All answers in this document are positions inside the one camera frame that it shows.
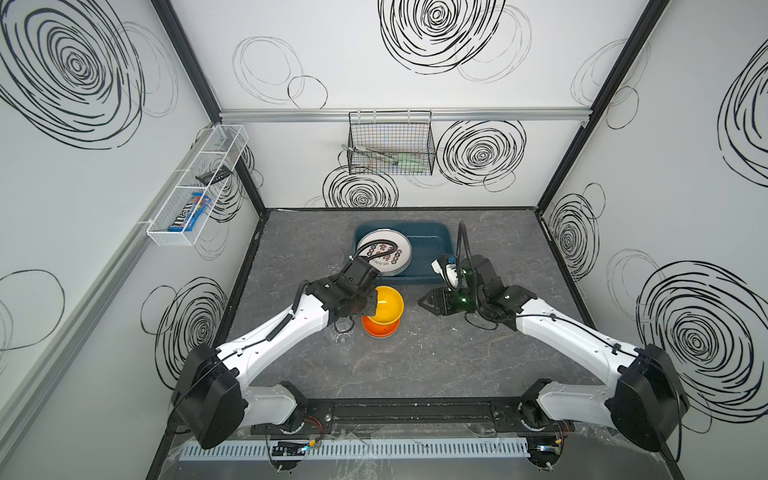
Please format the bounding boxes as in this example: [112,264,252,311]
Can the yellow bowl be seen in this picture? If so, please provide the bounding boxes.
[368,285,405,325]

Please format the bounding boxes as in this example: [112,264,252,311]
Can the orange bowl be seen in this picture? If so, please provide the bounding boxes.
[362,316,400,339]

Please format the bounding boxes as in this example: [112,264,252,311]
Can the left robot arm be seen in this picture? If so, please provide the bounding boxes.
[167,257,380,449]

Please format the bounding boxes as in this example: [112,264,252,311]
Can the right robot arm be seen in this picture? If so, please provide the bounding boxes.
[419,255,690,452]

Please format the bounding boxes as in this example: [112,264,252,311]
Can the teal plastic bin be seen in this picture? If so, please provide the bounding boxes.
[353,220,454,285]

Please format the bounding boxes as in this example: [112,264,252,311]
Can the clear glass back left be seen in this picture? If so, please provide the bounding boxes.
[325,257,347,277]

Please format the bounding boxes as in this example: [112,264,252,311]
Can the clear glass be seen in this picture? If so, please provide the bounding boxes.
[325,257,347,277]
[326,327,354,349]

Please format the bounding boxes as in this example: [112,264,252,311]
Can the clear glass front left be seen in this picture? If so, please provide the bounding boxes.
[326,327,354,349]

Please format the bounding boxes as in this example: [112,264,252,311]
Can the metal tongs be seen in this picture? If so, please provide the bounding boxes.
[341,144,399,165]

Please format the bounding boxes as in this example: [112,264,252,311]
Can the green item in basket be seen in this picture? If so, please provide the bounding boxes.
[397,153,431,174]

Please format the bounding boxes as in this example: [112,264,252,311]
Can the blue candy packet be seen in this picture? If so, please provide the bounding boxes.
[167,193,210,233]

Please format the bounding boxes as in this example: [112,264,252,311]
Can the black remote control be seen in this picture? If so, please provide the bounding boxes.
[195,165,232,186]

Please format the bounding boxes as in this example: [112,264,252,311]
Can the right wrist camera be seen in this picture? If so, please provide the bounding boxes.
[431,256,459,289]

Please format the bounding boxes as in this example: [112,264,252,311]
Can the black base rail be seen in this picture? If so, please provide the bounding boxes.
[247,391,654,438]

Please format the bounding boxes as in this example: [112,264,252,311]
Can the white slotted cable duct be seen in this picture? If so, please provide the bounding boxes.
[179,437,530,462]

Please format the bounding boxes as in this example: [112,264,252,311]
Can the black wire basket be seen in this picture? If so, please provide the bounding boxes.
[344,109,437,176]

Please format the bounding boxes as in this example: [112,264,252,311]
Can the white wire shelf basket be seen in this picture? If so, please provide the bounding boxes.
[147,124,248,247]

